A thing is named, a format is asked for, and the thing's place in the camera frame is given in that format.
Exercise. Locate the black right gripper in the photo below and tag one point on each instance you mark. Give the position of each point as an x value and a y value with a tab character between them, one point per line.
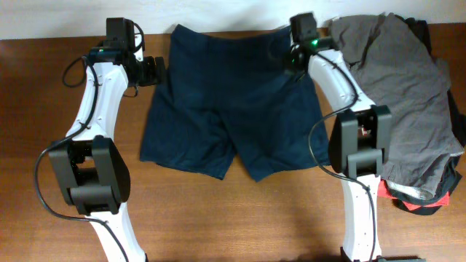
294	69

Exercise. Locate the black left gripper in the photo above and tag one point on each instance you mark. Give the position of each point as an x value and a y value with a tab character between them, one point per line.
151	76

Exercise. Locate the navy blue shorts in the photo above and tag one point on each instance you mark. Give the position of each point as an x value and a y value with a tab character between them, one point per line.
233	97

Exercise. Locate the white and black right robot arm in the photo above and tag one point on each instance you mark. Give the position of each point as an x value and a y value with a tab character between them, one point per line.
359	142

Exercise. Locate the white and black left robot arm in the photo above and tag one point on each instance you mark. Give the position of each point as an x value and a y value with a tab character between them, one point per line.
90	171

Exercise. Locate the grey shorts on pile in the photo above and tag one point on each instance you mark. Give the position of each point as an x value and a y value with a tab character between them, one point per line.
393	67

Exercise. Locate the black garment under pile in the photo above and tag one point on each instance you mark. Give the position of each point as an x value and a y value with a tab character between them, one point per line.
450	177

